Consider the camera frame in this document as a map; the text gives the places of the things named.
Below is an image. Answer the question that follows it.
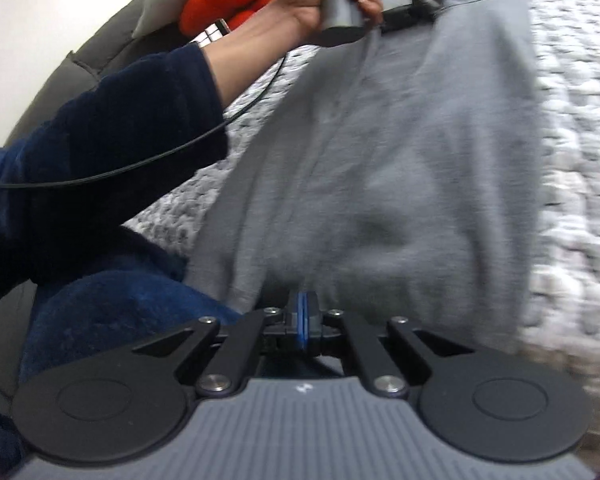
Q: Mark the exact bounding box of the black cable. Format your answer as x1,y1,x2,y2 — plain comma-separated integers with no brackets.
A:
0,52,288,190

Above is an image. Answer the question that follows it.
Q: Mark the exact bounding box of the grey sweatshirt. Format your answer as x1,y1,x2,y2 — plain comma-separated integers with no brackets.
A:
182,0,543,378

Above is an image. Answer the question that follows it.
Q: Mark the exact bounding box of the person's dark blue robe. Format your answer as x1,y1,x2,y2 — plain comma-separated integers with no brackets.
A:
0,227,246,476

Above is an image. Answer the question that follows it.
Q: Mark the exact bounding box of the smartphone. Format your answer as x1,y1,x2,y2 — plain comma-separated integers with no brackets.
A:
190,19,231,48

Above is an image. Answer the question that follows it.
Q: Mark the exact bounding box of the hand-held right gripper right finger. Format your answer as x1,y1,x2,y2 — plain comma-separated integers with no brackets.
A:
305,291,476,398

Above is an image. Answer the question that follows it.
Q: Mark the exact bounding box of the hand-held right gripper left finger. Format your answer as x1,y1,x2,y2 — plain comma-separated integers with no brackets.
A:
130,290,307,396

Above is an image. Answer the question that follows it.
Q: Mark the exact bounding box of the person's left forearm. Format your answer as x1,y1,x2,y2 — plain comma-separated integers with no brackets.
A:
10,0,311,281

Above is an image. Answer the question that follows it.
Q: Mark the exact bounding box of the grey checked quilted blanket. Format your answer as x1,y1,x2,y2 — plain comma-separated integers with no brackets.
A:
125,0,600,441

